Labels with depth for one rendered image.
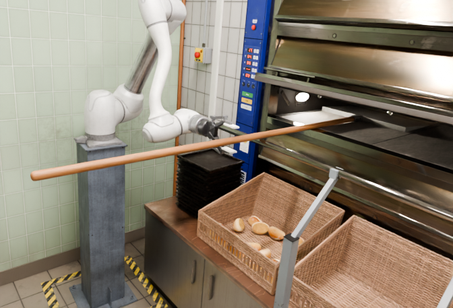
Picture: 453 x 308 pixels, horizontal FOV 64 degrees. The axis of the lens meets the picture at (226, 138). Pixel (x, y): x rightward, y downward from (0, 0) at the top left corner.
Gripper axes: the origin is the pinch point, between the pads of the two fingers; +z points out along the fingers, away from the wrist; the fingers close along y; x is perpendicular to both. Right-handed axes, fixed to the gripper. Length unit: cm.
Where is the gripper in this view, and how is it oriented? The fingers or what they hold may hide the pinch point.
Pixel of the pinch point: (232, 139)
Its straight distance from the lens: 154.3
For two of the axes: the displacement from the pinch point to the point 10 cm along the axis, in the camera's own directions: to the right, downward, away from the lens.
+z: 6.4, 2.8, -7.2
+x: -7.7, 1.2, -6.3
